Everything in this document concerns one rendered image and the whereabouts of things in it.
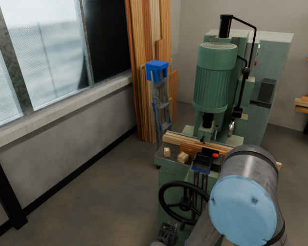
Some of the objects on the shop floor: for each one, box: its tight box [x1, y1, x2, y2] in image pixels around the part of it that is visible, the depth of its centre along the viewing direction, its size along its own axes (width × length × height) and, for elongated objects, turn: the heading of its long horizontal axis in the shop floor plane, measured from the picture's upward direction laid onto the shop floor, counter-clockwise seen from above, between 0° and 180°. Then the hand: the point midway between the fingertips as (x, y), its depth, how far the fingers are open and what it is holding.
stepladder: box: [145, 60, 172, 169], centre depth 227 cm, size 27×25×116 cm
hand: (173, 226), depth 110 cm, fingers closed
